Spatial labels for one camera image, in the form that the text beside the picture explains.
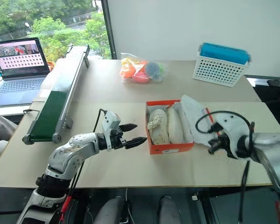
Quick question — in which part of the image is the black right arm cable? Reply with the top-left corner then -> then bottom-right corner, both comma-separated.
195,110 -> 255,224

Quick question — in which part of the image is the blue pouch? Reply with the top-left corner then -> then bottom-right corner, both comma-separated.
200,42 -> 251,65

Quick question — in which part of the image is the clear bag of colourful toys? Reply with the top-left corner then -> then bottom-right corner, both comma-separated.
119,52 -> 169,84

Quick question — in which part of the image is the thin white cord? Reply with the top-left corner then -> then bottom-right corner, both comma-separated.
124,188 -> 133,224

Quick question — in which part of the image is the open grey laptop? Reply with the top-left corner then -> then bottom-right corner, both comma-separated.
0,37 -> 51,108

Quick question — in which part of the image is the black window frame post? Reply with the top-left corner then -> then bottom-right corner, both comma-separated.
100,0 -> 118,60

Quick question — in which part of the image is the dark rounded shape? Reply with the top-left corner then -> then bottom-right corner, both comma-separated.
93,196 -> 132,224
158,196 -> 183,224

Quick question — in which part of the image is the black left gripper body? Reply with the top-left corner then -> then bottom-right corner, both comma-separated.
110,126 -> 127,150

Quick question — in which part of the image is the grey fabric cushion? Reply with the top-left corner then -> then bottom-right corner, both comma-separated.
0,115 -> 18,171

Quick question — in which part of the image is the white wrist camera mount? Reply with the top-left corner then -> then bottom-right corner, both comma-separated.
101,110 -> 122,152
214,112 -> 251,160

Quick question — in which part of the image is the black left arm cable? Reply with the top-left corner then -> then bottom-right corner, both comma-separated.
59,108 -> 108,221

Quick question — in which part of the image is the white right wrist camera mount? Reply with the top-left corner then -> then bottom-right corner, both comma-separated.
214,112 -> 251,160

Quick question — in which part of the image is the black office chair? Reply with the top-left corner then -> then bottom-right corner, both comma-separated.
266,70 -> 280,94

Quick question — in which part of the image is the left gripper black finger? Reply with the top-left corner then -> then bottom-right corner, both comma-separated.
125,137 -> 148,150
119,123 -> 138,133

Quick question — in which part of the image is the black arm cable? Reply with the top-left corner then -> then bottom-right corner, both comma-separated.
195,110 -> 255,224
59,108 -> 108,221

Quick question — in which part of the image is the white laced shoe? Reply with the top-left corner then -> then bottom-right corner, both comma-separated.
147,108 -> 171,145

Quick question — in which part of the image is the white perforated plastic basket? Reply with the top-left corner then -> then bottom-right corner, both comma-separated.
191,43 -> 252,88

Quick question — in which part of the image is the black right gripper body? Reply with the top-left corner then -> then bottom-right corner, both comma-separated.
215,133 -> 238,160

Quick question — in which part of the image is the green conveyor belt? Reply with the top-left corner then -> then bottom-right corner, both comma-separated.
22,44 -> 91,145

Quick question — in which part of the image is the orange shoe box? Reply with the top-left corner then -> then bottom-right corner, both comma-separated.
145,94 -> 222,155

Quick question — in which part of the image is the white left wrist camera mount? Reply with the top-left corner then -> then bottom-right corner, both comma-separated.
101,110 -> 122,152

